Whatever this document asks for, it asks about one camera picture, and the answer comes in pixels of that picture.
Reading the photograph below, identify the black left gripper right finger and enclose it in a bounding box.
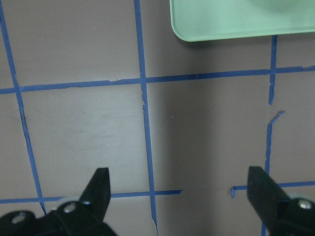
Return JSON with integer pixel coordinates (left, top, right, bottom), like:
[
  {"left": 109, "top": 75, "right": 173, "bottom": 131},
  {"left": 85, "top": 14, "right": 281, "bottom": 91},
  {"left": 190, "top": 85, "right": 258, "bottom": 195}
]
[{"left": 247, "top": 166, "right": 290, "bottom": 229}]

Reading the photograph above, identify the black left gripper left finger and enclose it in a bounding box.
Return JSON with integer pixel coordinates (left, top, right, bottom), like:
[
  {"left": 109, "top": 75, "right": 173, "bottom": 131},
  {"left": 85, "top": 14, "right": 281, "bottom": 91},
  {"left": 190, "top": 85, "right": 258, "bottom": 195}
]
[{"left": 79, "top": 168, "right": 111, "bottom": 221}]

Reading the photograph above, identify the mint green tray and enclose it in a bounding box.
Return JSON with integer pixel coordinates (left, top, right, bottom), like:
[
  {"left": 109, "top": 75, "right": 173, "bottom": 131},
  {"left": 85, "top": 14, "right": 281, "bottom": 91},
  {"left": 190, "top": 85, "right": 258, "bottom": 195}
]
[{"left": 169, "top": 0, "right": 315, "bottom": 42}]

